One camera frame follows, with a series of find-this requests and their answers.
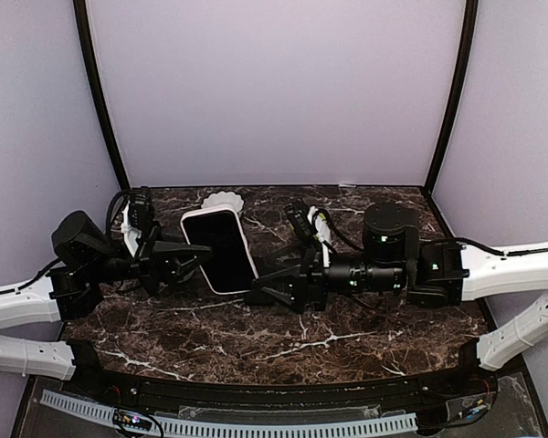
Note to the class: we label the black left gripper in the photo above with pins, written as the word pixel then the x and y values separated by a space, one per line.
pixel 145 265

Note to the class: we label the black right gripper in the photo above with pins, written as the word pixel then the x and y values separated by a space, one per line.
pixel 311 266

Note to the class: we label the black smartphone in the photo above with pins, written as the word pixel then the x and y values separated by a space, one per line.
pixel 264 265

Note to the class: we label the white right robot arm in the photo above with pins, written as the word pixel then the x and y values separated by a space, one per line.
pixel 430 274

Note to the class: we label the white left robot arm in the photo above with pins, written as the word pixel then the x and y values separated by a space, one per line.
pixel 68 288

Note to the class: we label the white fluted ceramic bowl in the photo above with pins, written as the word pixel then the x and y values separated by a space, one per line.
pixel 229 198

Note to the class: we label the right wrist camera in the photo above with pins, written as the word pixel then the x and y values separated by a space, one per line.
pixel 310 228

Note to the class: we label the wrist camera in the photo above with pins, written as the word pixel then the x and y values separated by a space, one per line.
pixel 136 207
pixel 310 228

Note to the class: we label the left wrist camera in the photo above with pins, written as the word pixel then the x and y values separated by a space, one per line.
pixel 136 207

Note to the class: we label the white slotted cable duct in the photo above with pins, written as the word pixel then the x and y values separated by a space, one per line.
pixel 131 423

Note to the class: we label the black front rail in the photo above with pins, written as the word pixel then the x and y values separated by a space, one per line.
pixel 420 392

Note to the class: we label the black frame post left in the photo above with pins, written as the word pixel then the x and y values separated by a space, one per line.
pixel 81 13

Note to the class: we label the black frame post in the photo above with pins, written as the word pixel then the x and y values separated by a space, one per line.
pixel 467 33
pixel 81 13

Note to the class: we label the black frame post right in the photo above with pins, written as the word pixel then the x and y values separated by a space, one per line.
pixel 467 33

